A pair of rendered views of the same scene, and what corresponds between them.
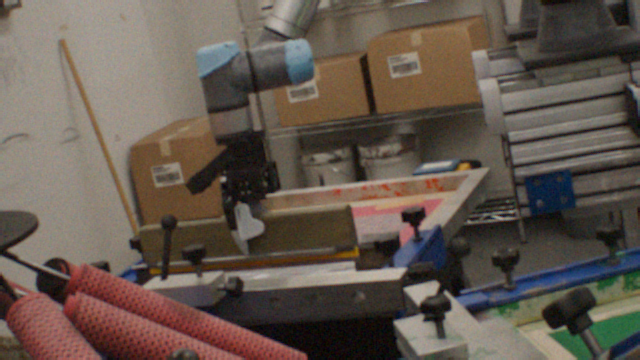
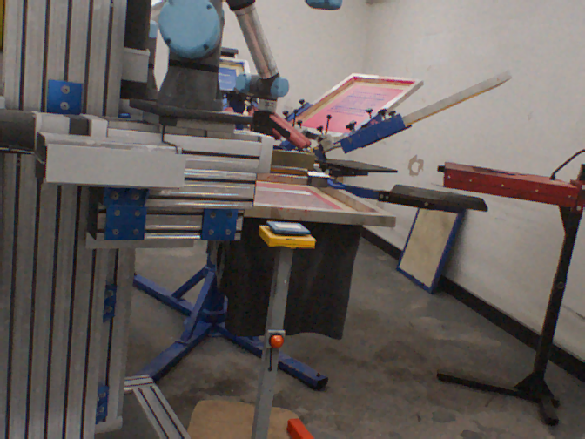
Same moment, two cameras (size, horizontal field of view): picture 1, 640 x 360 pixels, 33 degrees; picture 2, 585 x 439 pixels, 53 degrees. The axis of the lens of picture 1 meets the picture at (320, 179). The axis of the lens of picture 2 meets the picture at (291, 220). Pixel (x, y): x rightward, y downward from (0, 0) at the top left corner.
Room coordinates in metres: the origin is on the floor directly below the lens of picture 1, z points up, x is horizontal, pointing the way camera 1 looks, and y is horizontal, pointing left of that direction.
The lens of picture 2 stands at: (3.80, -1.29, 1.30)
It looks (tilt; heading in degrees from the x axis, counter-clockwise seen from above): 11 degrees down; 140
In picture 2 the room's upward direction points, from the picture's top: 8 degrees clockwise
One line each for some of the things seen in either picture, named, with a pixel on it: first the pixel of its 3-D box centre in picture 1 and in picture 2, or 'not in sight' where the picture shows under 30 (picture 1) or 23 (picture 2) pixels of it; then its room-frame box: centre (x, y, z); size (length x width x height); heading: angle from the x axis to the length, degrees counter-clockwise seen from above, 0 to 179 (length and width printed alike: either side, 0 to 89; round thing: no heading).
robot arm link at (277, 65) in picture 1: (278, 64); (253, 84); (1.90, 0.03, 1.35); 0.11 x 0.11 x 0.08; 7
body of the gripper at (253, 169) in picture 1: (245, 166); (263, 126); (1.86, 0.12, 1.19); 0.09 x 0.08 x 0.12; 67
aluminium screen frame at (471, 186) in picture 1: (308, 242); (279, 192); (2.11, 0.05, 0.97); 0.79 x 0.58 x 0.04; 157
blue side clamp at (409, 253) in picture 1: (408, 270); not in sight; (1.79, -0.12, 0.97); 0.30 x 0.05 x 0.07; 157
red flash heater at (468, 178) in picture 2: not in sight; (507, 183); (2.27, 1.32, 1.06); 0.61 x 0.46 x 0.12; 37
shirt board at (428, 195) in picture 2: not in sight; (350, 188); (1.68, 0.86, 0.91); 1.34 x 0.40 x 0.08; 37
